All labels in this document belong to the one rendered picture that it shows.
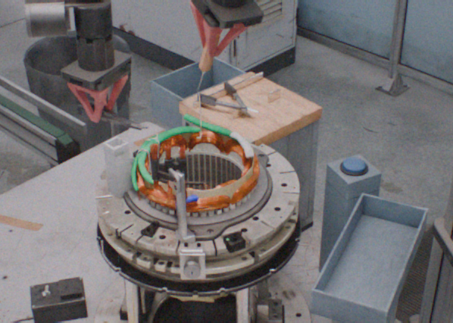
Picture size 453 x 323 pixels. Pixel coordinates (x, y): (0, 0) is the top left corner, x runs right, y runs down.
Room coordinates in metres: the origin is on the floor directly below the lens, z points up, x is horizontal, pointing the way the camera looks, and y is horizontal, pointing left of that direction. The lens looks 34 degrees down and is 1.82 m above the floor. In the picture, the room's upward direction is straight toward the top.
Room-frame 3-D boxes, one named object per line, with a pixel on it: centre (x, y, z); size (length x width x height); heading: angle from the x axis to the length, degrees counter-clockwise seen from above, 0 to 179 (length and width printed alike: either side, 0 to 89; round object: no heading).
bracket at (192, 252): (0.86, 0.05, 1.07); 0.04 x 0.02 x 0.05; 89
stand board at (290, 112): (1.33, -0.04, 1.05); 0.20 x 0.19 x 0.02; 41
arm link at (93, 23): (1.12, 0.21, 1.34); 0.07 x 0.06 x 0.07; 99
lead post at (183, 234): (0.89, 0.06, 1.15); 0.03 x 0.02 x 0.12; 33
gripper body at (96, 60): (1.12, 0.20, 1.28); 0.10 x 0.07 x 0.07; 149
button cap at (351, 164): (1.15, -0.22, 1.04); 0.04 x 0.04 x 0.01
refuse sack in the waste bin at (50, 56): (2.60, 0.55, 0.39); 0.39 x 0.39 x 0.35
